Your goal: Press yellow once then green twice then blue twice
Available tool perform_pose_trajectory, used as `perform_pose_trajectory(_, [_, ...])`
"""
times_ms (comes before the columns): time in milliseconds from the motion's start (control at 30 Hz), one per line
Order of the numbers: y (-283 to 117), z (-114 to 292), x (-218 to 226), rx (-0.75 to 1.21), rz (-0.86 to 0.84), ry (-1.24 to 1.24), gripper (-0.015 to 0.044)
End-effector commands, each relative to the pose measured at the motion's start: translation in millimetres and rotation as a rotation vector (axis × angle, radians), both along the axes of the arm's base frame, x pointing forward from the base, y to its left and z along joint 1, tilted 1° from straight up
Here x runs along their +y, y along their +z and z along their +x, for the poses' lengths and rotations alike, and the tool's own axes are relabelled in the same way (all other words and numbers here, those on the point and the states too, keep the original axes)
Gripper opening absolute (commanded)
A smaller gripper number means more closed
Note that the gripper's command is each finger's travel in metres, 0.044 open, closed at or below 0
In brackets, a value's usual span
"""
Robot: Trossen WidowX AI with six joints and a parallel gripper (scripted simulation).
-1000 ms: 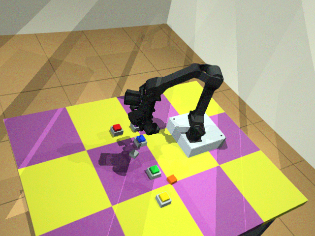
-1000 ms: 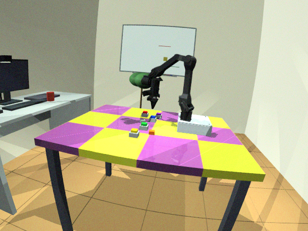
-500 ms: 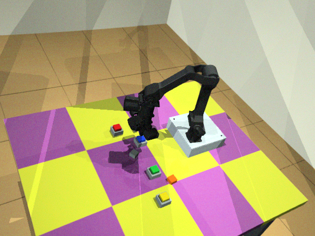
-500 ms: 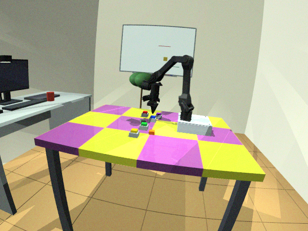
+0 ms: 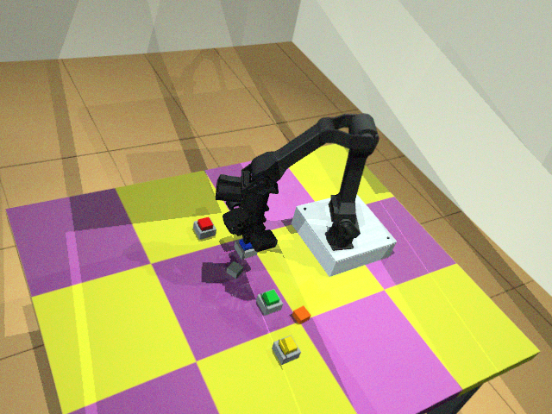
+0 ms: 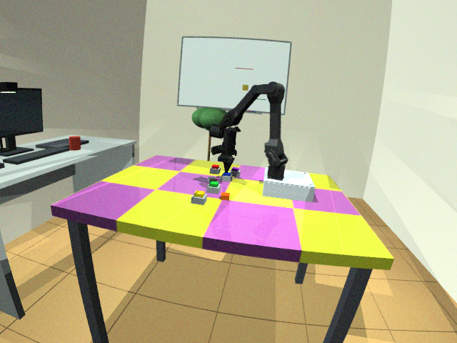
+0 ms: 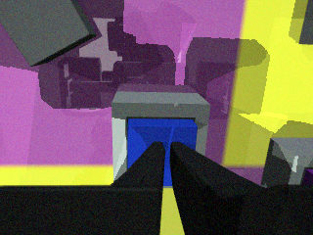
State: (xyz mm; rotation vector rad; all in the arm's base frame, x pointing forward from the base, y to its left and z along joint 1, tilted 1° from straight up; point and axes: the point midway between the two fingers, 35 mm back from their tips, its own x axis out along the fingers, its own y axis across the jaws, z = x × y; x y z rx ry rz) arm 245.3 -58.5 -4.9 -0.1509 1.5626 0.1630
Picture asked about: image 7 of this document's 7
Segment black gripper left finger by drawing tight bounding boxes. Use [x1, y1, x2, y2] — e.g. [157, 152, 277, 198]
[0, 142, 165, 235]

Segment red button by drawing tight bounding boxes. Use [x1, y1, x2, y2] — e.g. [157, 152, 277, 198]
[298, 0, 313, 45]

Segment blue button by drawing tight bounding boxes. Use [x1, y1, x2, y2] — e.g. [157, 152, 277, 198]
[112, 91, 210, 188]

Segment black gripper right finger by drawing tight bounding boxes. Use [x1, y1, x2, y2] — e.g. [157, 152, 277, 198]
[169, 142, 313, 235]

